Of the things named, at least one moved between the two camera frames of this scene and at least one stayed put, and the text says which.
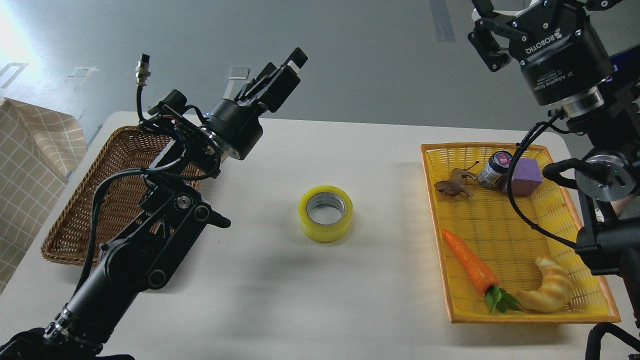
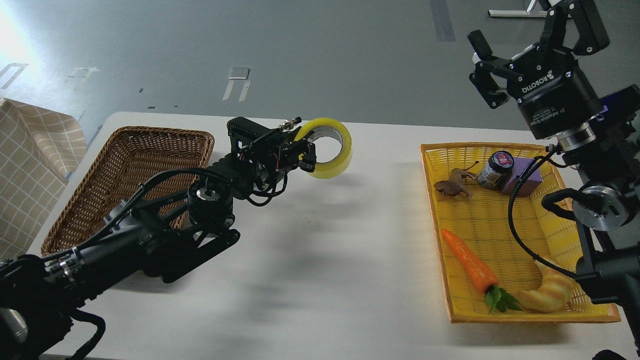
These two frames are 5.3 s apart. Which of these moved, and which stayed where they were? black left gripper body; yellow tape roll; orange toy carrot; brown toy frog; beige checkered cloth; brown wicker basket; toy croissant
Moved: yellow tape roll; black left gripper body
Stayed: brown toy frog; brown wicker basket; orange toy carrot; toy croissant; beige checkered cloth
